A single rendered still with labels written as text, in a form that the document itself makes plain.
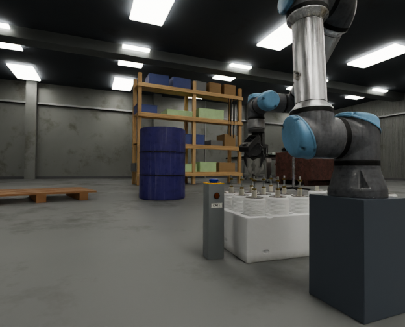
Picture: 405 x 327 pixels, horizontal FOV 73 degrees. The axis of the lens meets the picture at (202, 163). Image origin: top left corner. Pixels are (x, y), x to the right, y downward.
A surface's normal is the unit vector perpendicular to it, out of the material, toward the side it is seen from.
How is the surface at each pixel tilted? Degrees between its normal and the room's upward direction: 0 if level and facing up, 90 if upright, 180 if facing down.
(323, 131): 86
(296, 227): 90
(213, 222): 90
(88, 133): 90
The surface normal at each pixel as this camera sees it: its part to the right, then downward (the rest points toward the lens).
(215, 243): 0.33, -0.02
